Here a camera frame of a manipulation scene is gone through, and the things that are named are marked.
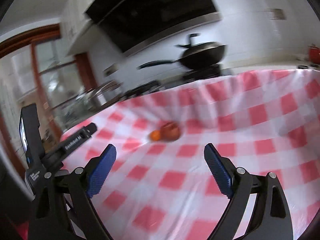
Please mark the dark wall socket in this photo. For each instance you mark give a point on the dark wall socket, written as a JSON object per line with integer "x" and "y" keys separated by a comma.
{"x": 111, "y": 70}

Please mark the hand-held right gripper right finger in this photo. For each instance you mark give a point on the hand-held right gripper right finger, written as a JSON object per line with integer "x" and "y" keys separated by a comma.
{"x": 218, "y": 170}

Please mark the white wall cabinet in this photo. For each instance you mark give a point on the white wall cabinet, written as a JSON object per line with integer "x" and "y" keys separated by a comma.
{"x": 75, "y": 22}

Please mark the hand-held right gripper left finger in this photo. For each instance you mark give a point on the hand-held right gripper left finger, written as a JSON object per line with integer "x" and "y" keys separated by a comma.
{"x": 101, "y": 172}

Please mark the black cooking utensil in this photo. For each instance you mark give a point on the black cooking utensil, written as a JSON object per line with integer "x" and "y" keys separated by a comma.
{"x": 188, "y": 42}

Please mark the brown wooden door frame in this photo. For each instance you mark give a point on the brown wooden door frame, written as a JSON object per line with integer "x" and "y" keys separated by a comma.
{"x": 85, "y": 72}

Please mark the beige wall socket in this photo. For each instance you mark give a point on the beige wall socket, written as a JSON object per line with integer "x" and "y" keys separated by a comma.
{"x": 275, "y": 13}

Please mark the black wok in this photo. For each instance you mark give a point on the black wok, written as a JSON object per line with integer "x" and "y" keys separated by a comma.
{"x": 202, "y": 56}

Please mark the black range hood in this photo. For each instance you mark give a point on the black range hood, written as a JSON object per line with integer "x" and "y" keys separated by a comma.
{"x": 155, "y": 10}

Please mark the red yellow apple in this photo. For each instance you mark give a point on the red yellow apple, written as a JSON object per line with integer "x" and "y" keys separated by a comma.
{"x": 172, "y": 131}

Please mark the stainless steel pot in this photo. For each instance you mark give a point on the stainless steel pot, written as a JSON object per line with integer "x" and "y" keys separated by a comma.
{"x": 107, "y": 91}

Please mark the red white checkered tablecloth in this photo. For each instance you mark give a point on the red white checkered tablecloth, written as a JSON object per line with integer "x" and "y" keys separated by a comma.
{"x": 200, "y": 180}

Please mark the red pot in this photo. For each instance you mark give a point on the red pot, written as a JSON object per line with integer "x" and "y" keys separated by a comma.
{"x": 315, "y": 54}

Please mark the small orange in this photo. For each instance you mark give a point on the small orange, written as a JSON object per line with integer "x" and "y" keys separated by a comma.
{"x": 155, "y": 135}

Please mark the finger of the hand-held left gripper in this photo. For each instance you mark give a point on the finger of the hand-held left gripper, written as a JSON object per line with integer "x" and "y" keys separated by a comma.
{"x": 90, "y": 129}

